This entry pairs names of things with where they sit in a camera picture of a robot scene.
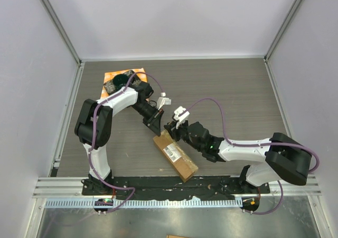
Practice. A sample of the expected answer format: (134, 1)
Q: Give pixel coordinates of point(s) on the aluminium frame rail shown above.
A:
(56, 187)

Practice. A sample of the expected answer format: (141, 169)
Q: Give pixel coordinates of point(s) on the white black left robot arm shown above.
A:
(93, 129)

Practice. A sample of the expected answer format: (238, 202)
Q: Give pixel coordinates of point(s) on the black patterned tray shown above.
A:
(109, 87)

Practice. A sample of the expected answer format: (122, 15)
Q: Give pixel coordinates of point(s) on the dark green round bowl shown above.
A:
(119, 81)

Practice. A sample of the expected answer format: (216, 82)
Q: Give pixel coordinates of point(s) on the orange checkered cloth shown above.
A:
(140, 73)

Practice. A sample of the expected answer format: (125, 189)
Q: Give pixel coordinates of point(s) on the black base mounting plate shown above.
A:
(171, 188)

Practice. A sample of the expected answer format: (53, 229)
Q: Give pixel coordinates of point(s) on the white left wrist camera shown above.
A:
(163, 100)

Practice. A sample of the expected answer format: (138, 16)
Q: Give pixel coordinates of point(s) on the cardboard box on floor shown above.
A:
(176, 236)

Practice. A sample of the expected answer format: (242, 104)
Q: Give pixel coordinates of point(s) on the brown cardboard express box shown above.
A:
(179, 160)

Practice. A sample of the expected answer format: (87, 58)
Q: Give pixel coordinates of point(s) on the white slotted cable duct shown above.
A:
(101, 203)

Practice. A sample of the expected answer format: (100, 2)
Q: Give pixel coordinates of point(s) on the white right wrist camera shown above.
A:
(180, 115)

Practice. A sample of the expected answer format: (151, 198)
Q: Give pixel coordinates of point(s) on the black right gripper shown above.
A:
(174, 131)

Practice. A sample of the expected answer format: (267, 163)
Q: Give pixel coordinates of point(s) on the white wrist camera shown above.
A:
(163, 100)
(180, 115)

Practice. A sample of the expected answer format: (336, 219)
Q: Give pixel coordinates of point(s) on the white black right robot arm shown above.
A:
(273, 159)

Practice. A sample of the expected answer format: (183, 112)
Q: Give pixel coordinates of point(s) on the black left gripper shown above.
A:
(153, 122)

